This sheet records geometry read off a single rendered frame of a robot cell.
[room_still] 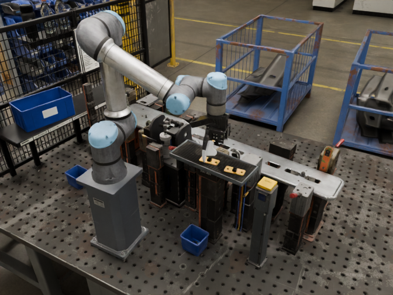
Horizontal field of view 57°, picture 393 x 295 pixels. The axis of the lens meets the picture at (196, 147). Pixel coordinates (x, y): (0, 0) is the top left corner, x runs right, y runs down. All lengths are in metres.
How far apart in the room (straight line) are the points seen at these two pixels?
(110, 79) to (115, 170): 0.37
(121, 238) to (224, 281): 0.50
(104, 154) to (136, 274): 0.57
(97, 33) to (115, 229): 0.84
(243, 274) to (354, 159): 1.21
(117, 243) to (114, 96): 0.67
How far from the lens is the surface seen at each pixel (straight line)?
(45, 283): 2.36
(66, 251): 1.91
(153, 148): 1.82
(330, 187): 1.79
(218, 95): 1.36
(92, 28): 1.36
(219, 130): 1.43
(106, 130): 1.50
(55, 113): 2.25
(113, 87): 1.52
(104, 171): 1.56
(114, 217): 1.66
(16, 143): 2.15
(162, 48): 5.56
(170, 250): 1.83
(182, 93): 1.27
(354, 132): 4.03
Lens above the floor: 2.07
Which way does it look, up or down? 33 degrees down
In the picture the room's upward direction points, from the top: straight up
